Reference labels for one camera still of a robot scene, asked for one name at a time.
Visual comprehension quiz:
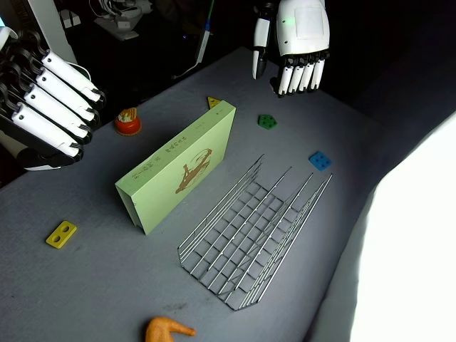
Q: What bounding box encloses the grey table cloth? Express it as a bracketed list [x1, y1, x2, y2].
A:
[0, 46, 456, 342]

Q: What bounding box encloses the orange toy cake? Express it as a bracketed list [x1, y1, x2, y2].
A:
[114, 108, 143, 136]

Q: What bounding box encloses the green pentagon block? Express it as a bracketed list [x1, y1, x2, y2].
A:
[256, 113, 279, 131]

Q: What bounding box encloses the small white bracket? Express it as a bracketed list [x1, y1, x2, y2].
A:
[58, 9, 81, 28]

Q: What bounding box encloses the yellow rectangular block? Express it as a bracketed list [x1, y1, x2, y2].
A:
[45, 220, 78, 249]

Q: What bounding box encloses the white and blue cable tool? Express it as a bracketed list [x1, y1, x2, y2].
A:
[172, 0, 217, 80]

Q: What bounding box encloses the wire metal rack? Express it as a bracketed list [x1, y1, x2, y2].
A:
[177, 153, 334, 311]

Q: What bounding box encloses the blue square block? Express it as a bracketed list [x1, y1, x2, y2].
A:
[308, 151, 332, 172]

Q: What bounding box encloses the white machine base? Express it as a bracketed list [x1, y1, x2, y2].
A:
[94, 0, 154, 41]

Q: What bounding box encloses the white frame post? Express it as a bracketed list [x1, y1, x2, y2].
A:
[28, 0, 78, 65]

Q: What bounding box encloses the light green book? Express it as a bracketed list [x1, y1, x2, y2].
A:
[114, 100, 237, 236]

